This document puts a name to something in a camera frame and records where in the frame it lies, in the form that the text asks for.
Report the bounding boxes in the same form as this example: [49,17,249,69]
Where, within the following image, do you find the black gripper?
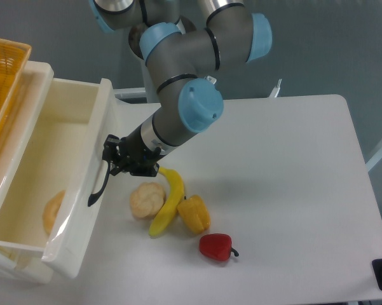
[102,128,161,177]

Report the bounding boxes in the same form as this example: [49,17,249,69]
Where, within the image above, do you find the white top drawer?
[0,79,116,278]

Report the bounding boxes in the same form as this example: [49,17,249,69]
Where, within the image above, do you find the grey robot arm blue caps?
[90,1,272,177]

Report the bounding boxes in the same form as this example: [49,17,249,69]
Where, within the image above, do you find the white drawer cabinet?
[0,61,54,283]

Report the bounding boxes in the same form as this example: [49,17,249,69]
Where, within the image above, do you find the round beige bread roll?
[129,182,165,219]

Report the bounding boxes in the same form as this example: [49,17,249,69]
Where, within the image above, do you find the yellow banana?
[149,167,185,238]

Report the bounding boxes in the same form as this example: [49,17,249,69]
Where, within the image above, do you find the yellow bell pepper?
[177,195,211,234]

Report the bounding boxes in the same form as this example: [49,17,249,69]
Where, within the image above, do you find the beige donut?
[42,190,65,235]

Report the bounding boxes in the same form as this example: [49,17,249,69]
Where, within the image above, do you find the red bell pepper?
[199,233,239,262]

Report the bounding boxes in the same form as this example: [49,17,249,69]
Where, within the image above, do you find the orange woven basket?
[0,38,32,140]

